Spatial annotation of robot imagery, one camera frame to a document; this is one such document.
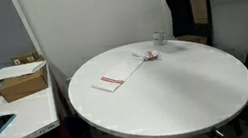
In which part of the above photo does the white cloth with red stripes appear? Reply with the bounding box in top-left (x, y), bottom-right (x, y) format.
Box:
top-left (86, 43), bottom-right (167, 96)

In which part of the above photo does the white mug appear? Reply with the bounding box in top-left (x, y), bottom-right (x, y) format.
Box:
top-left (150, 28), bottom-right (170, 48)

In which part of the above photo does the small labelled cardboard box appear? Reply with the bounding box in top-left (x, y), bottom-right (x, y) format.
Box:
top-left (9, 49), bottom-right (45, 67)

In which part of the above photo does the large brown cardboard box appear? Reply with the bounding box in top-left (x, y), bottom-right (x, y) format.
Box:
top-left (0, 63), bottom-right (52, 105)

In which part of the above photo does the white paper envelope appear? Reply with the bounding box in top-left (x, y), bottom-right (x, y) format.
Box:
top-left (0, 60), bottom-right (49, 83)

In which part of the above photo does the grey office chair black frame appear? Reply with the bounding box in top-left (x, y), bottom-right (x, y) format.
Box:
top-left (187, 0), bottom-right (248, 138)

